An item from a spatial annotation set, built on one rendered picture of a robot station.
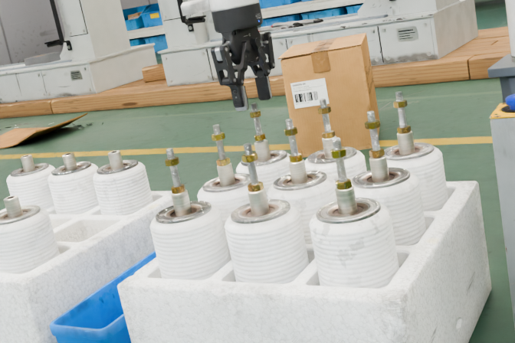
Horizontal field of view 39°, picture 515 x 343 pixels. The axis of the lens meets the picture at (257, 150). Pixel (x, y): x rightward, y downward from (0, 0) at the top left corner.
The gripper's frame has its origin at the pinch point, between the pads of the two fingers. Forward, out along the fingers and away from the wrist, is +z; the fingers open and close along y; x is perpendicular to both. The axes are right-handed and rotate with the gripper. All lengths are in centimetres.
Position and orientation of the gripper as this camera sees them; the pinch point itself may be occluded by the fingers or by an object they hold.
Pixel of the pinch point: (252, 96)
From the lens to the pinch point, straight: 114.2
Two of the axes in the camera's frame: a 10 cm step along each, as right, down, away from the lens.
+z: 1.9, 9.6, 2.3
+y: 5.3, -2.9, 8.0
